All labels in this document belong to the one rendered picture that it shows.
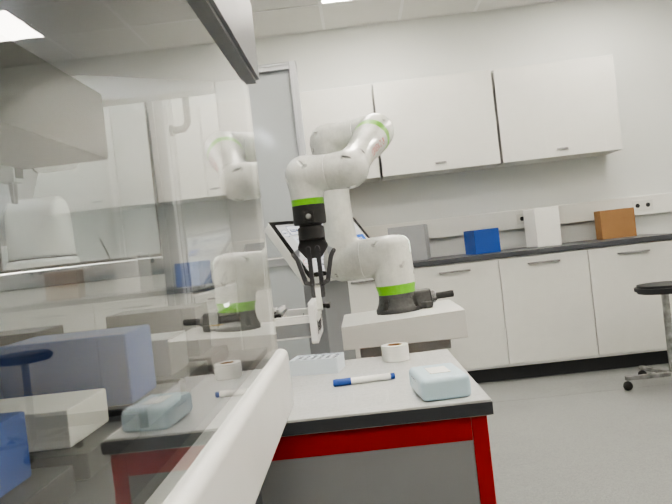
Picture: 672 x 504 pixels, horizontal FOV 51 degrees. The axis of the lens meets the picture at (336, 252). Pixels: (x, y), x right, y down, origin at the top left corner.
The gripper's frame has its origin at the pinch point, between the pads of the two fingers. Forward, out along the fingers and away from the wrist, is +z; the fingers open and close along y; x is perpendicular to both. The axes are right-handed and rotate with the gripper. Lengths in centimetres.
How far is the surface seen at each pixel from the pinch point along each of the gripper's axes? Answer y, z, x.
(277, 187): -25, -48, 169
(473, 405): 30, 18, -69
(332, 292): 0, 5, 101
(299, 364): -5.2, 14.2, -24.1
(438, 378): 24, 13, -66
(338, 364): 4.4, 15.1, -25.0
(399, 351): 19.9, 14.5, -19.1
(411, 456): 18, 26, -68
